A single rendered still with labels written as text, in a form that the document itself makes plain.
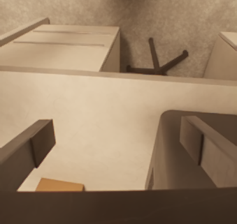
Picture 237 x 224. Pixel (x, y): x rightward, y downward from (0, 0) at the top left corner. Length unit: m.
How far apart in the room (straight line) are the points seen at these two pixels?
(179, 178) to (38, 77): 0.42
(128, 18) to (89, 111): 0.91
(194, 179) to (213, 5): 1.16
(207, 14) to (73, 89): 1.08
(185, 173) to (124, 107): 0.24
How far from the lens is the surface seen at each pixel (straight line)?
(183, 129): 0.16
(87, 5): 1.34
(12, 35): 1.10
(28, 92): 0.57
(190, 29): 1.36
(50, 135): 0.17
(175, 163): 0.37
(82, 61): 0.66
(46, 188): 0.96
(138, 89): 0.45
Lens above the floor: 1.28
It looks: 51 degrees down
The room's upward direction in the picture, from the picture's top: 169 degrees counter-clockwise
